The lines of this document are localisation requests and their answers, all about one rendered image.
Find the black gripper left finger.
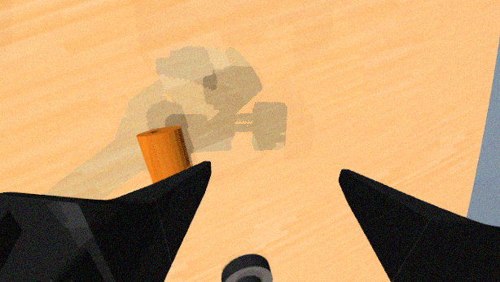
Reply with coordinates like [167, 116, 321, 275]
[0, 161, 212, 282]

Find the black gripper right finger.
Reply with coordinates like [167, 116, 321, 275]
[338, 169, 500, 282]

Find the orange knob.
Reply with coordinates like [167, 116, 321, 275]
[137, 126, 191, 183]

